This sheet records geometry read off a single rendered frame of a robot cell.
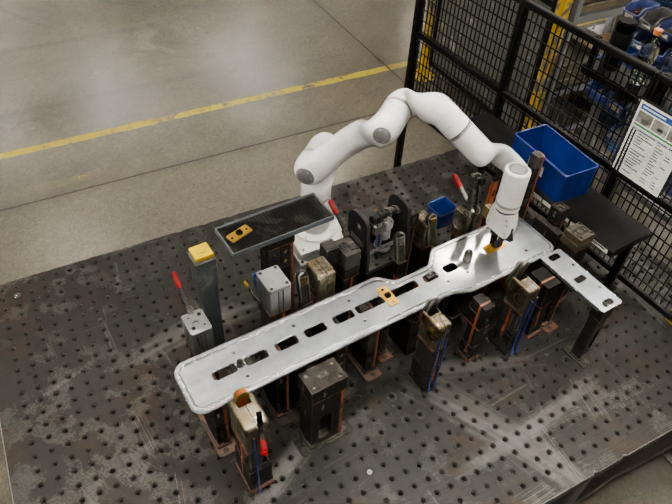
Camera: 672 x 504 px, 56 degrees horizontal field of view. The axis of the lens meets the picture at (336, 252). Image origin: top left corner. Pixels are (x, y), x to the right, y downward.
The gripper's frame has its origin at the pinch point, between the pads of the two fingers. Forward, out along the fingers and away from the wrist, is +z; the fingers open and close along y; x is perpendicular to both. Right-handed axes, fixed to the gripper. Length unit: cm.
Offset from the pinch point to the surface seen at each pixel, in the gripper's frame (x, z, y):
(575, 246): 23.4, 0.9, 15.8
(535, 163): 28.6, -13.5, -14.7
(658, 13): 185, -12, -80
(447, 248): -15.3, 3.3, -7.7
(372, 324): -58, 3, 7
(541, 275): 6.6, 5.4, 17.5
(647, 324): 50, 33, 42
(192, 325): -107, -3, -16
